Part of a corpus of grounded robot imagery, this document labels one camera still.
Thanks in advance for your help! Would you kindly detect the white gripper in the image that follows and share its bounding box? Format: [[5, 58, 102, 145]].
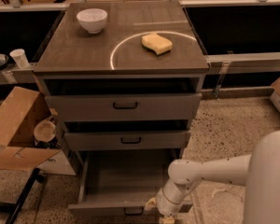
[[144, 179, 190, 224]]

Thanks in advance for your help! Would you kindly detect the grey bottom drawer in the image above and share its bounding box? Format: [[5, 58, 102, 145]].
[[69, 149, 179, 217]]

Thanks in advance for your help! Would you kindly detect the grey drawer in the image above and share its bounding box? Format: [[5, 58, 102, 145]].
[[64, 131, 190, 151], [69, 149, 179, 217], [46, 93, 202, 121]]

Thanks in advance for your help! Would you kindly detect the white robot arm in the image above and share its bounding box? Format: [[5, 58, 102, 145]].
[[145, 131, 280, 224]]

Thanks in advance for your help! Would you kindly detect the grey middle drawer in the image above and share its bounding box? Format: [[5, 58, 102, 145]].
[[64, 131, 190, 151]]

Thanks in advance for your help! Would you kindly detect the grey top drawer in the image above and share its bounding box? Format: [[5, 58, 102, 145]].
[[46, 93, 202, 121]]

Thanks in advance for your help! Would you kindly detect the grey drawer cabinet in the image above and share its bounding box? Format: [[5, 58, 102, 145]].
[[33, 0, 210, 179]]

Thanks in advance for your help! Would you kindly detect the black metal stand leg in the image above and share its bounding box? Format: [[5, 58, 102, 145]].
[[0, 168, 45, 224]]

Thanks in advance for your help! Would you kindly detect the yellow sponge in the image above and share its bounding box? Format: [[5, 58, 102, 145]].
[[141, 33, 173, 55]]

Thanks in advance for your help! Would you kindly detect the open cardboard box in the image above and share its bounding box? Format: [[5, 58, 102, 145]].
[[0, 87, 78, 175]]

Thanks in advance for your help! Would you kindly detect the white ceramic bowl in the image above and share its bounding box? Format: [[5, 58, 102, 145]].
[[77, 8, 108, 34]]

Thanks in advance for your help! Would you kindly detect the white paper cup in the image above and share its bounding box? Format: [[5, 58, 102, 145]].
[[9, 49, 30, 68]]

